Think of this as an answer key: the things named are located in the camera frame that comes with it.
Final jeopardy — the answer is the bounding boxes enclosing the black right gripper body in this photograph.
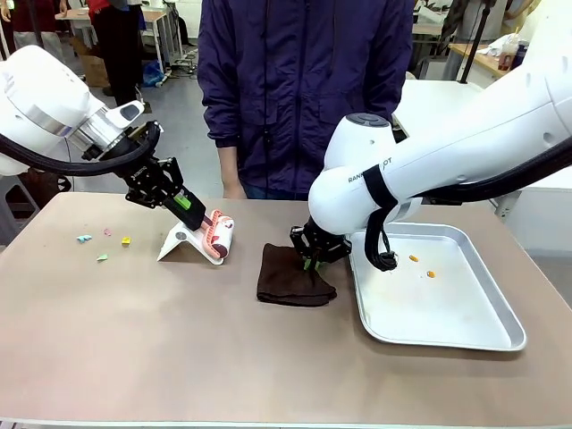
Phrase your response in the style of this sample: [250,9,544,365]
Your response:
[290,221,352,265]

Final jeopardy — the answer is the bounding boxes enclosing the wooden top table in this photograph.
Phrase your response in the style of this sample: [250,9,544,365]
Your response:
[449,42,513,84]

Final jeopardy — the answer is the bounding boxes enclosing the blue plastic bag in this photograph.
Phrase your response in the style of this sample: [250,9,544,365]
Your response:
[142,60,165,88]

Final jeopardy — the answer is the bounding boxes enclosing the dark stool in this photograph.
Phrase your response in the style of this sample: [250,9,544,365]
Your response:
[0,169,72,245]

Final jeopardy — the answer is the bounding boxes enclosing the person's right hand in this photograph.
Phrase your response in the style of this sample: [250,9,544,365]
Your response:
[217,145,246,200]

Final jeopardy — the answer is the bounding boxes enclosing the silver metal tray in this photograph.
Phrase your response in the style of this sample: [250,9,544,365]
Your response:
[348,222,527,352]

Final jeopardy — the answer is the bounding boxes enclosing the dark brown cloth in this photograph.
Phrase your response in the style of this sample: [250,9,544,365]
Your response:
[257,242,339,307]

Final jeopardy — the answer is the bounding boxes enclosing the white background table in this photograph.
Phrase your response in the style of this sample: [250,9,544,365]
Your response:
[400,78,486,135]

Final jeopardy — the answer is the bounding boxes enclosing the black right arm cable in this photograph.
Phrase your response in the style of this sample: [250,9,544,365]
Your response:
[364,136,572,273]

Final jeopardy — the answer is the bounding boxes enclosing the person in purple jacket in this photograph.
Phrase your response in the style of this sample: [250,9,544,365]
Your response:
[196,0,415,201]

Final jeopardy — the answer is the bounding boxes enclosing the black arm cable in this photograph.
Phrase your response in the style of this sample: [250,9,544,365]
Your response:
[0,120,164,178]
[364,136,572,273]

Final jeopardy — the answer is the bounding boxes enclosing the red drink cup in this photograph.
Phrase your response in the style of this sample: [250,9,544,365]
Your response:
[497,38,514,72]

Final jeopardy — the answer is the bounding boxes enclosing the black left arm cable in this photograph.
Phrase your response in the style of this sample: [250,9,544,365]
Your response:
[0,120,164,178]

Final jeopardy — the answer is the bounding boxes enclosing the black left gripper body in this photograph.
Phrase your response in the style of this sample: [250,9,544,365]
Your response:
[116,156,180,209]

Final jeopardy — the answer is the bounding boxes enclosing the bystander in black trousers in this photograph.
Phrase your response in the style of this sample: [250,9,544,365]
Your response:
[87,0,145,108]

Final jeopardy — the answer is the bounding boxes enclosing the black stand pole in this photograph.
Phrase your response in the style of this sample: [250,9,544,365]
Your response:
[458,0,491,86]

